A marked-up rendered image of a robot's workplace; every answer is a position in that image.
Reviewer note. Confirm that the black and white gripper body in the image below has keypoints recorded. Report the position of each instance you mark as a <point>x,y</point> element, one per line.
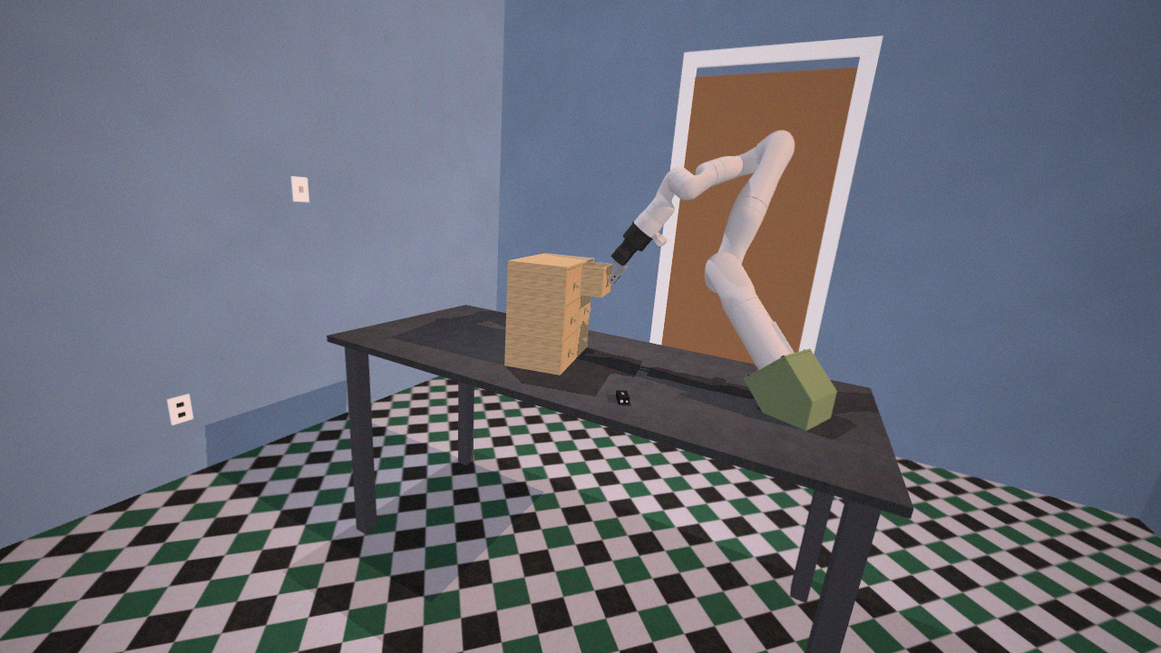
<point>642,231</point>

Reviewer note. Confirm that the light wooden chest of drawers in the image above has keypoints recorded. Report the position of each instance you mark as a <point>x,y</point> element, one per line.
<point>535,310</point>

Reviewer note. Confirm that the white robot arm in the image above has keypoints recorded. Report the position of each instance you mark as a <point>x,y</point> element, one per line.
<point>761,337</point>

